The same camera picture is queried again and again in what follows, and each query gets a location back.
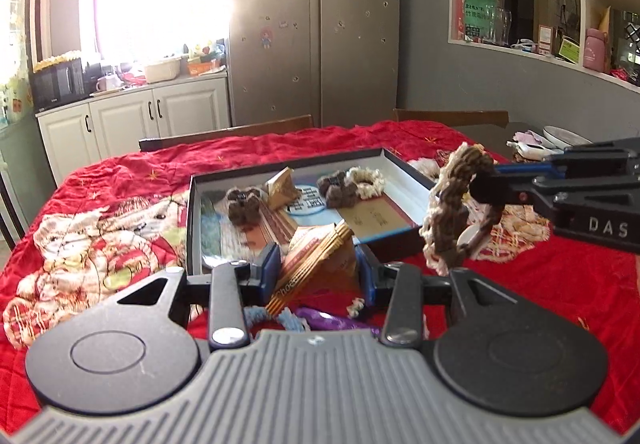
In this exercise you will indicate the white plastic basin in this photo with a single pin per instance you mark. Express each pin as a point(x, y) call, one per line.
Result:
point(162, 71)

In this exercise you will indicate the black scrunchie with white trim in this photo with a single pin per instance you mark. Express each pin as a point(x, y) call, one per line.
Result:
point(356, 306)

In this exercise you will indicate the cream crocheted scrunchie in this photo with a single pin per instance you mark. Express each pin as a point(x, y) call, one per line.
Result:
point(367, 184)

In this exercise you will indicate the white mug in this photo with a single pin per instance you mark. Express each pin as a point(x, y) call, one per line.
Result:
point(107, 84)

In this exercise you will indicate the white kitchen cabinet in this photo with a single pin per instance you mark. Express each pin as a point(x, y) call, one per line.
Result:
point(130, 124)

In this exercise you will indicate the tan pyramid packet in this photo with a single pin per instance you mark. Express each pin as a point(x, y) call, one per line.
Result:
point(320, 254)
point(282, 189)

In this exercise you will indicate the brown and cream scrunchie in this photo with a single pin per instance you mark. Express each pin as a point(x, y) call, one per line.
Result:
point(450, 204)

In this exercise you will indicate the pink bottle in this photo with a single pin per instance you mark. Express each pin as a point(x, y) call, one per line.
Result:
point(595, 51)

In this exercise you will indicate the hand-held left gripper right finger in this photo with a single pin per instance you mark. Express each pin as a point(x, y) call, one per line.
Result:
point(367, 276)

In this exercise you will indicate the black microwave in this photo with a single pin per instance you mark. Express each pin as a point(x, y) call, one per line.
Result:
point(55, 84)

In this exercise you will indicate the green paper sign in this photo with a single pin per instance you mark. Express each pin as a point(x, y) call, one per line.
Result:
point(480, 16)

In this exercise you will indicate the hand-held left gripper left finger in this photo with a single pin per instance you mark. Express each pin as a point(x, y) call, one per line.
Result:
point(270, 271)

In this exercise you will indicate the blue crocheted scrunchie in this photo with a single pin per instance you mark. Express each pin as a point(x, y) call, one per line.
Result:
point(295, 321)

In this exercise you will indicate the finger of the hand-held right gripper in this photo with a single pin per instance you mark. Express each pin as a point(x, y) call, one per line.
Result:
point(590, 159)
point(500, 189)

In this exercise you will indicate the clear glass jars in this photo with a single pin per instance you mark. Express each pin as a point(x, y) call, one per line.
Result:
point(500, 26)

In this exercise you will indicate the brown fuzzy hair clip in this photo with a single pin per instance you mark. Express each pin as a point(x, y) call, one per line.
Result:
point(337, 191)
point(245, 209)

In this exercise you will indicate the grey refrigerator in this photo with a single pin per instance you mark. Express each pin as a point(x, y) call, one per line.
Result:
point(310, 24)

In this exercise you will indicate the cartoon fridge sticker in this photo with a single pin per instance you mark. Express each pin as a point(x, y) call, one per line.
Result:
point(267, 38)

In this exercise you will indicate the black cardboard box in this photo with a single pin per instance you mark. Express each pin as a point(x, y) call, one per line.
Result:
point(400, 176)

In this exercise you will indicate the dark wooden chair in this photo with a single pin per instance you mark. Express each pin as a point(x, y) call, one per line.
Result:
point(225, 131)

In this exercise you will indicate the red printed blanket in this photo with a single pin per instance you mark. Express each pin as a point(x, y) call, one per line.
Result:
point(100, 184)

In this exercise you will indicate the white wall shelf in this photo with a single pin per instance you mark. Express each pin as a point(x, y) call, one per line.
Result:
point(540, 56)

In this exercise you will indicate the white plate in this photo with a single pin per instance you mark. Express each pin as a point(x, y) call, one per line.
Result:
point(565, 136)

